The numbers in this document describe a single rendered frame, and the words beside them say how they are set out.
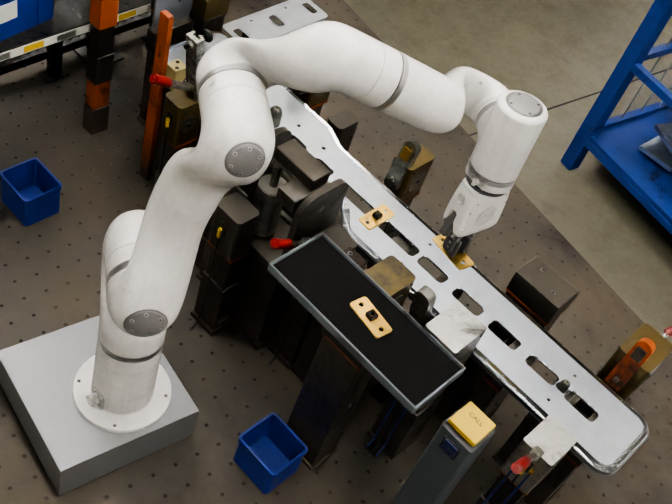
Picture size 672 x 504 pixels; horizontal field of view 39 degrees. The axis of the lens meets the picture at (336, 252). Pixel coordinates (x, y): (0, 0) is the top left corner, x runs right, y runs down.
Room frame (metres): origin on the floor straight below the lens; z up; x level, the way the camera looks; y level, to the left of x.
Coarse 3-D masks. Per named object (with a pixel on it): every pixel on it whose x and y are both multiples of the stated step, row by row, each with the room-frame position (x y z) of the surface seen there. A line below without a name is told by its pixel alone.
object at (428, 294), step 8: (424, 288) 1.24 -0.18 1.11; (416, 296) 1.23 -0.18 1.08; (424, 296) 1.22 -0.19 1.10; (432, 296) 1.23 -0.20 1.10; (416, 304) 1.24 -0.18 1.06; (424, 304) 1.22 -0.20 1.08; (432, 304) 1.23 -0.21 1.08; (416, 312) 1.24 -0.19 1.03; (424, 312) 1.23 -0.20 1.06; (416, 320) 1.24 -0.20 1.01; (424, 320) 1.23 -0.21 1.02
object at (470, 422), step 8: (464, 408) 0.97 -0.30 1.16; (472, 408) 0.97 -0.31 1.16; (456, 416) 0.95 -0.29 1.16; (464, 416) 0.95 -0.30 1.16; (472, 416) 0.96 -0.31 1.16; (480, 416) 0.96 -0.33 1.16; (456, 424) 0.93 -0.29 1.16; (464, 424) 0.94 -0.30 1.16; (472, 424) 0.94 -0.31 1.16; (480, 424) 0.95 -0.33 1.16; (488, 424) 0.95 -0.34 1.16; (464, 432) 0.92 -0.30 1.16; (472, 432) 0.93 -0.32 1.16; (480, 432) 0.93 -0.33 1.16; (488, 432) 0.94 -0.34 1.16; (472, 440) 0.91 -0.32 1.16; (480, 440) 0.92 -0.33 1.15
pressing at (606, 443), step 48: (288, 96) 1.76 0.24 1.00; (336, 144) 1.66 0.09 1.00; (384, 192) 1.56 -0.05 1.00; (384, 240) 1.42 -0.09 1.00; (432, 240) 1.48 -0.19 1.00; (432, 288) 1.34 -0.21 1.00; (480, 288) 1.39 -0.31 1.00; (528, 336) 1.31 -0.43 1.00; (528, 384) 1.20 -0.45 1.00; (576, 384) 1.24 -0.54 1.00; (576, 432) 1.13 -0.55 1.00; (624, 432) 1.17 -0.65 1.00
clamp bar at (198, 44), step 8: (192, 32) 1.58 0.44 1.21; (208, 32) 1.59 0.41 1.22; (192, 40) 1.56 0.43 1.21; (200, 40) 1.56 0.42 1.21; (208, 40) 1.59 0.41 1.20; (184, 48) 1.55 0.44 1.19; (192, 48) 1.56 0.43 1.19; (200, 48) 1.56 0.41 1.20; (192, 56) 1.56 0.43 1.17; (200, 56) 1.57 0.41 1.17; (192, 64) 1.57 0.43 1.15; (192, 72) 1.57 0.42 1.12; (192, 80) 1.57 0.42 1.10
